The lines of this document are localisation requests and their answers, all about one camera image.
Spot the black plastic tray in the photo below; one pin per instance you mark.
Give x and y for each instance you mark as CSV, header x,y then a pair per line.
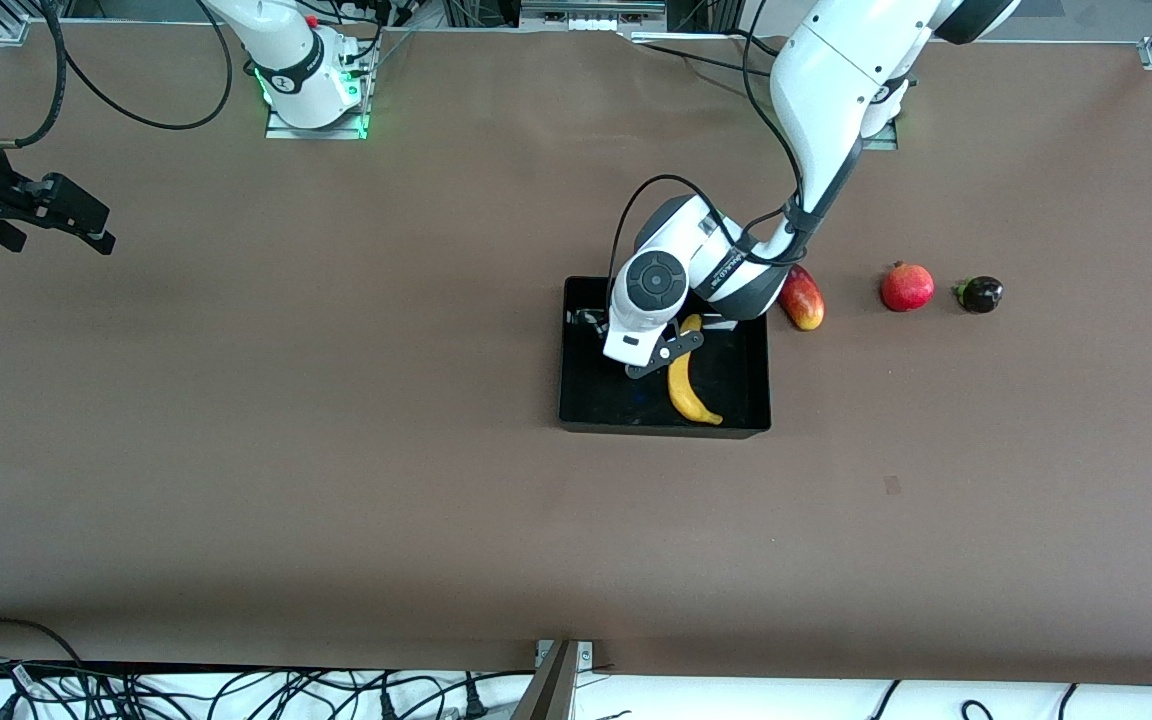
x,y
616,400

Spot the yellow banana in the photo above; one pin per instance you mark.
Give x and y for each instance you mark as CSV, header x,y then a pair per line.
x,y
684,395

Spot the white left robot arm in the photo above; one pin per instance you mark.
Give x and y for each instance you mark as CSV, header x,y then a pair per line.
x,y
826,90

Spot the brown table cover sheet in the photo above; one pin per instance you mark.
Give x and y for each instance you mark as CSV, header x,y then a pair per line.
x,y
336,520

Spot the red yellow mango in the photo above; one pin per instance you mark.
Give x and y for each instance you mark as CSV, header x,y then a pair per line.
x,y
804,303

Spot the red pomegranate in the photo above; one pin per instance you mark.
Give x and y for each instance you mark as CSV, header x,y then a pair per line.
x,y
908,288

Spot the dark purple mangosteen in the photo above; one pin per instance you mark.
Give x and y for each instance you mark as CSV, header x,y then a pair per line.
x,y
982,295

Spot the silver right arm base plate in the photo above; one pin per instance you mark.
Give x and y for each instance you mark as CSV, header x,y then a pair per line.
x,y
281,131

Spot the grey metal frame piece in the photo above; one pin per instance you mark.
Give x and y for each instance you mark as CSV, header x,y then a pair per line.
x,y
591,10

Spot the aluminium profile post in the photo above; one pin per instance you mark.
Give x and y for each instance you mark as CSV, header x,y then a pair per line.
x,y
551,690

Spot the silver post bracket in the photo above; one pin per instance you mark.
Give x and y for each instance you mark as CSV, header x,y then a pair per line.
x,y
586,655

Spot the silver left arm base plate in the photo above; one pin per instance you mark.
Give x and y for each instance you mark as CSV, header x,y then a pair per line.
x,y
886,143

